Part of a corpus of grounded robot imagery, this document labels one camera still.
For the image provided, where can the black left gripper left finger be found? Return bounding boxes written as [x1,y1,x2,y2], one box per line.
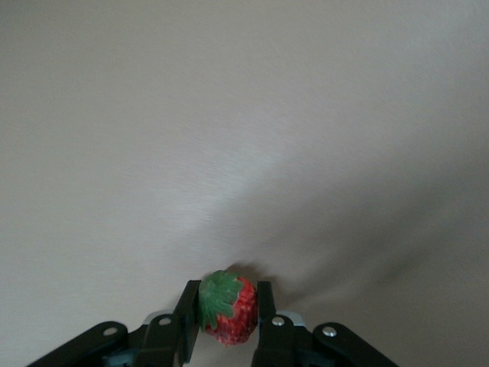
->
[24,280,202,367]

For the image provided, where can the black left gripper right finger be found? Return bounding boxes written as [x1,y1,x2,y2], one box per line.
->
[251,281,400,367]

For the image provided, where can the red strawberry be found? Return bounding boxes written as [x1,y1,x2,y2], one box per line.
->
[197,269,259,347]

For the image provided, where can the brown table cover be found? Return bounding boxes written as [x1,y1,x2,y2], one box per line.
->
[0,0,489,367]

